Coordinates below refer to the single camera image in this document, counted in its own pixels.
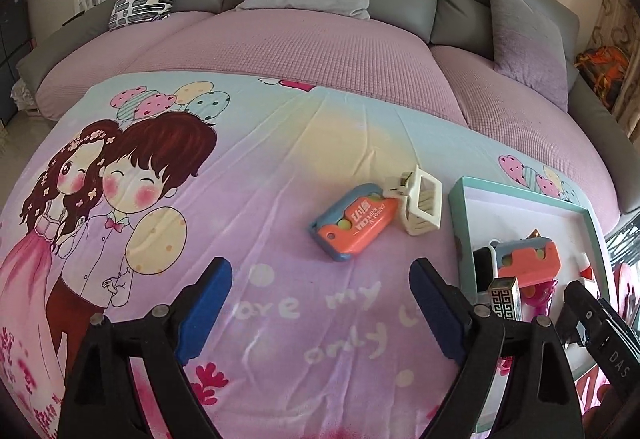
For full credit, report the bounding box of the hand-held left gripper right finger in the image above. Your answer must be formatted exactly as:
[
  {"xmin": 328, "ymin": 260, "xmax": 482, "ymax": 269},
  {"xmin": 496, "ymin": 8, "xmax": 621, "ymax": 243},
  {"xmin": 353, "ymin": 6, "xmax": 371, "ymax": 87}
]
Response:
[{"xmin": 409, "ymin": 257, "xmax": 586, "ymax": 439}]

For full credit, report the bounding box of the beige patterned curtain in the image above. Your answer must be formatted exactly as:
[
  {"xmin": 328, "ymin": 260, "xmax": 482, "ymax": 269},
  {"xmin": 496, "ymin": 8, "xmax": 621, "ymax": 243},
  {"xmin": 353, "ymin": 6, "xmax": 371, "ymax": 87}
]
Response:
[{"xmin": 587, "ymin": 0, "xmax": 640, "ymax": 140}]

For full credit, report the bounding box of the orange backpack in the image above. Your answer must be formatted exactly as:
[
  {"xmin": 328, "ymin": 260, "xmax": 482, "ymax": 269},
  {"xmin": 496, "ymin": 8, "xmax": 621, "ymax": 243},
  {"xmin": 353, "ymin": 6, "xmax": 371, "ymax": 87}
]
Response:
[{"xmin": 575, "ymin": 45, "xmax": 631, "ymax": 110}]

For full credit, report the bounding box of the printed blanket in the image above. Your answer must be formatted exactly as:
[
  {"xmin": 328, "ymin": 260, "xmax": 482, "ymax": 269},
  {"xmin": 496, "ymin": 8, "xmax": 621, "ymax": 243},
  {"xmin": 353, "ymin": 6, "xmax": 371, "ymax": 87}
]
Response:
[{"xmin": 0, "ymin": 72, "xmax": 621, "ymax": 439}]

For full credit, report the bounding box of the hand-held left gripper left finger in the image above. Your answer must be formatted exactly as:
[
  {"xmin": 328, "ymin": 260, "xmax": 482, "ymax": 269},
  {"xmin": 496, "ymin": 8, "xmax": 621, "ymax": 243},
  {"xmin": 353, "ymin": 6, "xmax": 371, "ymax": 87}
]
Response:
[{"xmin": 59, "ymin": 256, "xmax": 233, "ymax": 439}]

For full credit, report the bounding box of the orange and blue toy knife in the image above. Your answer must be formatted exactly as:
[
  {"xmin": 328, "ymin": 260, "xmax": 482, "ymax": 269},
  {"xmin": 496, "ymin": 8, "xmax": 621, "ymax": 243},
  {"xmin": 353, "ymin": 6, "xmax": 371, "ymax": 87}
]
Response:
[{"xmin": 492, "ymin": 228, "xmax": 566, "ymax": 281}]

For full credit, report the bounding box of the white hair claw clip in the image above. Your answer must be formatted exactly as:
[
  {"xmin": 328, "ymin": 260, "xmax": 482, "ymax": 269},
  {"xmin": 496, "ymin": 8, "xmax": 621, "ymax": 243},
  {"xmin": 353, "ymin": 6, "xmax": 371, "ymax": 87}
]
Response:
[{"xmin": 384, "ymin": 164, "xmax": 443, "ymax": 236}]

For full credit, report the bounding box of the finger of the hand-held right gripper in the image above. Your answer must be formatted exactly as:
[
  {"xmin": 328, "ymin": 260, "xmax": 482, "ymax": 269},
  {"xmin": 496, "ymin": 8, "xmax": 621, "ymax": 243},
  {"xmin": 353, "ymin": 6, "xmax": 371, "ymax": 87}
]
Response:
[{"xmin": 557, "ymin": 280, "xmax": 626, "ymax": 350}]

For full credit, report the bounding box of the purple pillow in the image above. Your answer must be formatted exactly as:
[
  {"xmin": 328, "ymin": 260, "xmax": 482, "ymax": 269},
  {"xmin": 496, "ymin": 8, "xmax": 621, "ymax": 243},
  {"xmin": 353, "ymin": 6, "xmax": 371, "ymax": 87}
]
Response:
[{"xmin": 485, "ymin": 0, "xmax": 571, "ymax": 112}]

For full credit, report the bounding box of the orange blue toy case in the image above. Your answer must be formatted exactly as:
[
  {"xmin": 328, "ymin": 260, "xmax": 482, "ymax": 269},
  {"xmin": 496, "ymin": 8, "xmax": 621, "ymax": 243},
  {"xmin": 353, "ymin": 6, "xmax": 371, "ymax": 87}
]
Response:
[{"xmin": 307, "ymin": 183, "xmax": 401, "ymax": 262}]

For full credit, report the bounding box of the dark cabinet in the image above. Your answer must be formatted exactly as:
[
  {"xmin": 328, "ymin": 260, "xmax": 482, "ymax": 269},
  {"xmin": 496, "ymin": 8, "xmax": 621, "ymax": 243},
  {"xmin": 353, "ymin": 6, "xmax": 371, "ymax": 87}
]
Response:
[{"xmin": 0, "ymin": 0, "xmax": 31, "ymax": 125}]

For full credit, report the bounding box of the teal-rimmed shallow box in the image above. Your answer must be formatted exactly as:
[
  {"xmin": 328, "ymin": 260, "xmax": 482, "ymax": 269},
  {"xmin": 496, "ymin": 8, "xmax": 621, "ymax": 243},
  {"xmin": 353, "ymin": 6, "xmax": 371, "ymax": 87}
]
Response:
[{"xmin": 447, "ymin": 176, "xmax": 618, "ymax": 435}]

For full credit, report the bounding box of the pink plastic ring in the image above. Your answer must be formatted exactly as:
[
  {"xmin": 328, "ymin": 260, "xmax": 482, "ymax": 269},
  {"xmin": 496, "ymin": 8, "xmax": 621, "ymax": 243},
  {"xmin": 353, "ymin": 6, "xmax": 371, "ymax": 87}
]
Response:
[{"xmin": 522, "ymin": 281, "xmax": 556, "ymax": 320}]

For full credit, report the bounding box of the black and white patterned case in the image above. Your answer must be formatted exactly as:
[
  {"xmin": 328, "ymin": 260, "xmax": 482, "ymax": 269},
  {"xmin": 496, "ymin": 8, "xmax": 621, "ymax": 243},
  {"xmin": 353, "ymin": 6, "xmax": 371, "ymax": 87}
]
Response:
[{"xmin": 487, "ymin": 277, "xmax": 525, "ymax": 322}]

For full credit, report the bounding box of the black power adapter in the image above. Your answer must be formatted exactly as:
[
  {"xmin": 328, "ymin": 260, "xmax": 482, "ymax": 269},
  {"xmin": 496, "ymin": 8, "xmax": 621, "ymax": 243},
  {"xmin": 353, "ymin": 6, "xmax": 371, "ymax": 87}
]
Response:
[{"xmin": 472, "ymin": 246, "xmax": 501, "ymax": 292}]

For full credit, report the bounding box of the pink sofa cover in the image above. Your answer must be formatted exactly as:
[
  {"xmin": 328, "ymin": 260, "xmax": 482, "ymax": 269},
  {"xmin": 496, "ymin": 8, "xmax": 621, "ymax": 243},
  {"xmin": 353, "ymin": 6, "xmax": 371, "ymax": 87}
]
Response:
[{"xmin": 37, "ymin": 9, "xmax": 623, "ymax": 215}]

